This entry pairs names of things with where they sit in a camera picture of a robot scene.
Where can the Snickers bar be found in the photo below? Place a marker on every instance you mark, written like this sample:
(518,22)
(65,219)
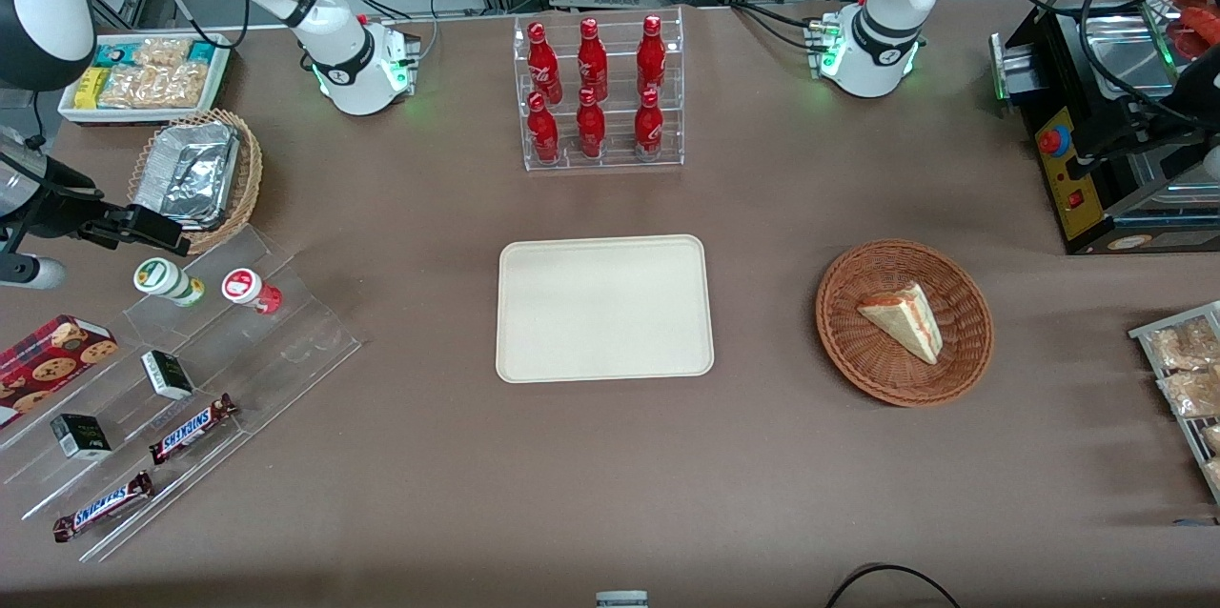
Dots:
(102,506)
(191,429)

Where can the clear bag of snacks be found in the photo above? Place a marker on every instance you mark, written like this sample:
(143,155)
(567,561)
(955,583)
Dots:
(1191,394)
(1187,341)

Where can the oval wicker basket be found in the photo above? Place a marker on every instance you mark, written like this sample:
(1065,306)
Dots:
(250,170)

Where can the clear acrylic bottle rack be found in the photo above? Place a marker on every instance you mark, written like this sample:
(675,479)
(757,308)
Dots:
(600,165)

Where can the white snack tray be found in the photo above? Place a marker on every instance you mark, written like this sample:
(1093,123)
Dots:
(221,65)

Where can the small black box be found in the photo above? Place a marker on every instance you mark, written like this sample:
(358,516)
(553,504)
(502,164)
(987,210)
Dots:
(168,374)
(80,436)

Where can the clear cracker bag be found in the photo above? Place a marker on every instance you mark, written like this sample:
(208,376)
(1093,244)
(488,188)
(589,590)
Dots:
(157,84)

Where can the red gum bottle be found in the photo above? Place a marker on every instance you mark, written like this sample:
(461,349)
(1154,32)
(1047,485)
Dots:
(250,290)

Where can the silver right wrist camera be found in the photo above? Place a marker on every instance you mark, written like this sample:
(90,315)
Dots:
(33,273)

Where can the clear acrylic stepped display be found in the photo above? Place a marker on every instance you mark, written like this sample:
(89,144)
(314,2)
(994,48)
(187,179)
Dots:
(238,370)

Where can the black sealing machine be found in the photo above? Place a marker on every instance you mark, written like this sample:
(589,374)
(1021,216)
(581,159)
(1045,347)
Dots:
(1096,208)

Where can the yellow snack packet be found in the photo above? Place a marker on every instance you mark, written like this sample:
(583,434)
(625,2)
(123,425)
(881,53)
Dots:
(91,88)

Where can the red cookie box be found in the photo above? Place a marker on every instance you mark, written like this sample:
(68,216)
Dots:
(48,360)

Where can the stacked foil containers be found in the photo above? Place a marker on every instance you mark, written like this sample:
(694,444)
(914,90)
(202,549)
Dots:
(186,174)

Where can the teal snack packet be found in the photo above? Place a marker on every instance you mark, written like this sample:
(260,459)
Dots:
(112,54)

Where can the round wicker basket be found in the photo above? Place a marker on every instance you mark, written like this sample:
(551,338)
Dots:
(858,351)

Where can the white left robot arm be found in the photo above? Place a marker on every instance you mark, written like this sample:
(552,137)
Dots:
(886,27)

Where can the red cola bottle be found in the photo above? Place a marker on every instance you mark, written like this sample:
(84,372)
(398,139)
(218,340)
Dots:
(591,127)
(544,65)
(649,127)
(652,55)
(593,60)
(543,131)

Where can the red emergency button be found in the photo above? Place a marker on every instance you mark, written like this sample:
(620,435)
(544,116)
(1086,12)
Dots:
(1053,142)

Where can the beige rectangular tray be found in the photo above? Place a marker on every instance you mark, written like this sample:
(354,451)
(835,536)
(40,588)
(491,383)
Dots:
(603,309)

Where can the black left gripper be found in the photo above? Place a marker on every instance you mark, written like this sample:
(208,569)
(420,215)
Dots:
(1203,72)

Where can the green gum bottle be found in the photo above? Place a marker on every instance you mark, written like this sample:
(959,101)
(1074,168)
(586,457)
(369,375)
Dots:
(167,281)

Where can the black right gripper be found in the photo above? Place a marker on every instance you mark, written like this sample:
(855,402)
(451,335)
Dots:
(59,205)

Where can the wrapped triangle sandwich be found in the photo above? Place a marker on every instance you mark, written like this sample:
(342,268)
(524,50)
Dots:
(910,320)

